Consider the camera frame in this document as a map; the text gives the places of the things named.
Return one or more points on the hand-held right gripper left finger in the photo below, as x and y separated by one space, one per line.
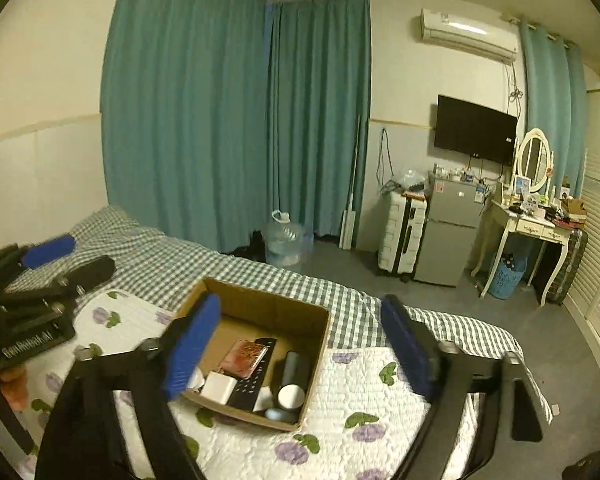
195 347

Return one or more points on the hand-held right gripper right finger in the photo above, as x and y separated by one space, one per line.
405 352

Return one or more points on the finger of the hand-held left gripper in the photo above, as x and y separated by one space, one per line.
50 251
92 269

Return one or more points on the white square adapter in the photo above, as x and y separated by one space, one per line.
219 387

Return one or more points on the pink phone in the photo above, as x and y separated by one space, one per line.
244 357

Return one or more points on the black strip white marks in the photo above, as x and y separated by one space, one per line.
250 390

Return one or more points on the cardboard box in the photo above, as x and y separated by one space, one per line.
260 305

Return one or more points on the white soap box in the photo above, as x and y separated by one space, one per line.
266 399

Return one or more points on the black cylinder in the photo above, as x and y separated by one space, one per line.
296 367

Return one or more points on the light blue round object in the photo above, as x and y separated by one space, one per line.
277 414

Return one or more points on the person's left hand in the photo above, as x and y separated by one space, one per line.
12 387

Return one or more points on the white floral quilt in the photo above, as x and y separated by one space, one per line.
360 395

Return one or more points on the bed with checked sheet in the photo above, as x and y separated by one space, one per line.
180 265

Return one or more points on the dark cloth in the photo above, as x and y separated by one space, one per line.
252 247

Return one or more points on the white hard suitcase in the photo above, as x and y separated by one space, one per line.
397 235

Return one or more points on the blue plastic basket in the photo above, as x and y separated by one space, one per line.
509 280

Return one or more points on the small grey fridge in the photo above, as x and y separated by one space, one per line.
447 230

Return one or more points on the white mop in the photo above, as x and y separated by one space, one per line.
350 230

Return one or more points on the clear water jug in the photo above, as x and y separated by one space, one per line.
287 242

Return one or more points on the clear plastic bag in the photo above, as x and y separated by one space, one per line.
411 180

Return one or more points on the white dressing table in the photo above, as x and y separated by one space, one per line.
530 227

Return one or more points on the wide green curtain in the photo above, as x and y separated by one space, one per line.
180 110

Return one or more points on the dark suitcase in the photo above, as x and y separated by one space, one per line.
572 265

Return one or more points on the white oval mirror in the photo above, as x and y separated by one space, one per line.
532 160

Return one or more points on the narrow green curtain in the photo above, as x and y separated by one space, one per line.
320 110

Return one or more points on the green curtain beside wardrobe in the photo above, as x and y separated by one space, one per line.
550 100

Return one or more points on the white air conditioner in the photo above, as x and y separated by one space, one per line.
470 35

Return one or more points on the small photo frame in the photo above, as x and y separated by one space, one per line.
522 185

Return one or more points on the black wall television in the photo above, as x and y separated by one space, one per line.
475 127

